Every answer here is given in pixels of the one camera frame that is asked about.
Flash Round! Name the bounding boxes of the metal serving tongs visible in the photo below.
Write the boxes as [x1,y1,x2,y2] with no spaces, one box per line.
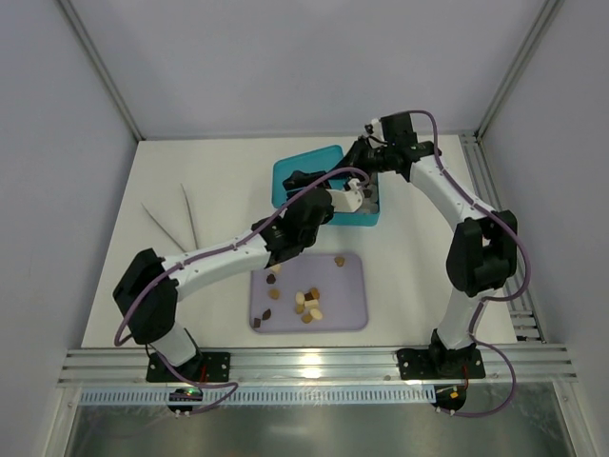
[140,183,201,253]

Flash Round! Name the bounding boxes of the lilac plastic tray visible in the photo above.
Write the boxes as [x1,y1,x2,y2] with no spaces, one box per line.
[249,252,368,334]

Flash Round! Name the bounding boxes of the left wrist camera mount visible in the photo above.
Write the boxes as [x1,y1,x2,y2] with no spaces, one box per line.
[327,178,364,213]

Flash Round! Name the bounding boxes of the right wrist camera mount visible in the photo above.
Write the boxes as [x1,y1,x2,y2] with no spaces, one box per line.
[364,118,383,136]

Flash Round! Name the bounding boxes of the teal box lid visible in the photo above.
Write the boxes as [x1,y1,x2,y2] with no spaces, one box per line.
[271,145,344,209]

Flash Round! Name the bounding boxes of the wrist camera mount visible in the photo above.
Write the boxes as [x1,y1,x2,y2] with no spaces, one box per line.
[327,178,364,213]
[364,118,383,136]

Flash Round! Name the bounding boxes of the right aluminium frame post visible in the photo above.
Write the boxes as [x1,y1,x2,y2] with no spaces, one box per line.
[459,1,563,345]

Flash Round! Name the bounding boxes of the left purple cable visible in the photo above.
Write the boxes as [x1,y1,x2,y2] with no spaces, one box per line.
[113,167,370,413]

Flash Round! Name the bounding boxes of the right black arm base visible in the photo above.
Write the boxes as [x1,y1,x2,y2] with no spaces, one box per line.
[396,348,486,381]

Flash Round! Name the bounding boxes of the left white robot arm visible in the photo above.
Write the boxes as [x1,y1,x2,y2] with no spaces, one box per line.
[112,172,334,368]

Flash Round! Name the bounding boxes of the slotted cable duct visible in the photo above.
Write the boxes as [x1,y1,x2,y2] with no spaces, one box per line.
[79,385,436,407]

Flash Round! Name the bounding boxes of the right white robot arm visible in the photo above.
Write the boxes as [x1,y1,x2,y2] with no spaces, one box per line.
[341,111,518,380]

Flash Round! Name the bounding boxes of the teal chocolate box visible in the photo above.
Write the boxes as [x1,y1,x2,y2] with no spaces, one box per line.
[329,173,381,227]

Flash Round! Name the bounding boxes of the white oval chocolate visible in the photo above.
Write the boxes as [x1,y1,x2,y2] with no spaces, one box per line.
[295,291,305,305]

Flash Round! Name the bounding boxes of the white almond chocolate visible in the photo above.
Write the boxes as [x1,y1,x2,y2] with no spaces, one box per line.
[309,308,324,320]

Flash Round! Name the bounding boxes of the aluminium frame post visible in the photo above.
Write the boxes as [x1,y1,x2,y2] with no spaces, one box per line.
[54,0,145,142]
[459,1,563,345]

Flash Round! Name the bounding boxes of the left aluminium frame post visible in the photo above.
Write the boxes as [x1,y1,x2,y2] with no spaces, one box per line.
[54,0,145,142]

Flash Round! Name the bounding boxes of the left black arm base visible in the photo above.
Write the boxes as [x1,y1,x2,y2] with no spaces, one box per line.
[146,343,230,383]

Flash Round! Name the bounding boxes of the aluminium mounting rail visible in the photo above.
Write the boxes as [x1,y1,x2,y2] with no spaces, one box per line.
[57,343,578,387]

